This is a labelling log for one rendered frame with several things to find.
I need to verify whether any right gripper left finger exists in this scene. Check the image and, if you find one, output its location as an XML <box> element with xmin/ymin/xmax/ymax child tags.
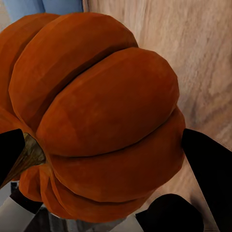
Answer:
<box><xmin>0</xmin><ymin>129</ymin><xmax>25</xmax><ymax>187</ymax></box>

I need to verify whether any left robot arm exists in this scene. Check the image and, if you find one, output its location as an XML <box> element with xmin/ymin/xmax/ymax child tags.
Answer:
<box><xmin>0</xmin><ymin>187</ymin><xmax>43</xmax><ymax>232</ymax></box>

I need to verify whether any pumpkin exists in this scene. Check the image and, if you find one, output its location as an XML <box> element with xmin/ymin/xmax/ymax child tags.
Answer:
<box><xmin>0</xmin><ymin>12</ymin><xmax>187</xmax><ymax>223</ymax></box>

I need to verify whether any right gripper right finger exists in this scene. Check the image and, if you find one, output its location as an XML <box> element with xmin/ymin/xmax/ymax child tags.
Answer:
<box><xmin>181</xmin><ymin>129</ymin><xmax>232</xmax><ymax>232</ymax></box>

